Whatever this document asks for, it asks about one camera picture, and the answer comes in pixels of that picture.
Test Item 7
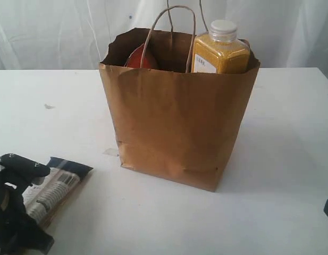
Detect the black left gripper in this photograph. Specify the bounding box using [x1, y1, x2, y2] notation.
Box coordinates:
[0, 167, 54, 254]

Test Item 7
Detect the long pasta package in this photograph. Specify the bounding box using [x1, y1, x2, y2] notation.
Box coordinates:
[22, 157, 93, 227]

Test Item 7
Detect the brown paper bag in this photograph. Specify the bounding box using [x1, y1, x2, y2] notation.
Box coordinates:
[99, 28, 260, 191]

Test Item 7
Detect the orange juice bottle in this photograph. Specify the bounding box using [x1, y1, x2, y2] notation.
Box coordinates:
[191, 20, 250, 74]

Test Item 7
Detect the brown kraft pouch orange label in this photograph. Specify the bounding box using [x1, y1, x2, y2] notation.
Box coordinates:
[124, 44, 159, 70]

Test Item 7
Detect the white backdrop curtain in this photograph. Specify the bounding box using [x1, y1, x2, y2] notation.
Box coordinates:
[0, 1, 328, 77]

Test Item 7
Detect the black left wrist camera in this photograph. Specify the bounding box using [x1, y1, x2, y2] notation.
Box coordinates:
[0, 154, 50, 186]

